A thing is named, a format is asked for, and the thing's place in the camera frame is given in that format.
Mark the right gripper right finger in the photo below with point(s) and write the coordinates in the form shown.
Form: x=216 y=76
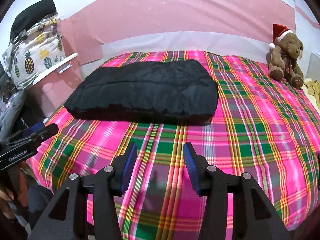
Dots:
x=254 y=216

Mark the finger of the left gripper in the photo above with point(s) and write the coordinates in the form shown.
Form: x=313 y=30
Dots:
x=33 y=129
x=45 y=133

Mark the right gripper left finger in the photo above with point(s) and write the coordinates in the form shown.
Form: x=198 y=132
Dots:
x=86 y=204

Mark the black puffer jacket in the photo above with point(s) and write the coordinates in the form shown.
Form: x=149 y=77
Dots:
x=178 y=92

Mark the pink waste bin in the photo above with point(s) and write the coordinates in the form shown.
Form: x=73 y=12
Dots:
x=53 y=94

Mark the white shelf board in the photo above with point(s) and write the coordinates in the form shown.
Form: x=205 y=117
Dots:
x=59 y=68

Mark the pineapple print fabric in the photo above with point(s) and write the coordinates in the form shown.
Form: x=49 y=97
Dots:
x=34 y=51

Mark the pink plaid bed sheet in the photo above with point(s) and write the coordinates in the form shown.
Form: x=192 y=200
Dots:
x=262 y=127

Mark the black hat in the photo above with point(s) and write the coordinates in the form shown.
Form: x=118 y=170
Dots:
x=31 y=15

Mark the yellow cloth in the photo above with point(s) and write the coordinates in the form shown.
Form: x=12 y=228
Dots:
x=311 y=90

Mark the brown teddy bear santa hat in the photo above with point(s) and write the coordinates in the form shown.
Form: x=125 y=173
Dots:
x=285 y=49

